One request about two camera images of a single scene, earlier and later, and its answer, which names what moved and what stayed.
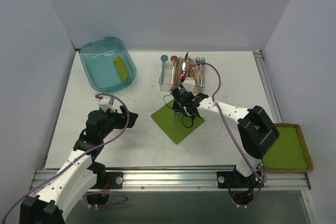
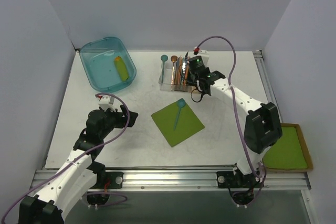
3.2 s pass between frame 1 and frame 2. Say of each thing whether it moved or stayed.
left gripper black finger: stayed
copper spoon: stayed
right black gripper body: moved
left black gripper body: stayed
